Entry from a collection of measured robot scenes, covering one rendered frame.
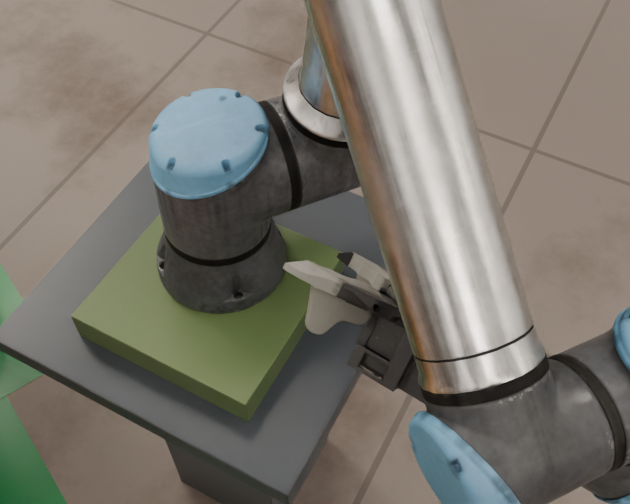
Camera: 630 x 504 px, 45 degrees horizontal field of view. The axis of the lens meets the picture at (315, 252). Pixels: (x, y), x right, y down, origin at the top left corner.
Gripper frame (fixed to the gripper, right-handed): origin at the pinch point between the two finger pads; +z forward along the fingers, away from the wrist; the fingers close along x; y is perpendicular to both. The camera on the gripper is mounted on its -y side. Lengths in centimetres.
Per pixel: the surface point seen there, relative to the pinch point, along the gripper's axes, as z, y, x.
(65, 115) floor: 138, 32, 131
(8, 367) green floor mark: 85, 83, 78
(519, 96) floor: 20, -35, 190
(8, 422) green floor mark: 74, 90, 71
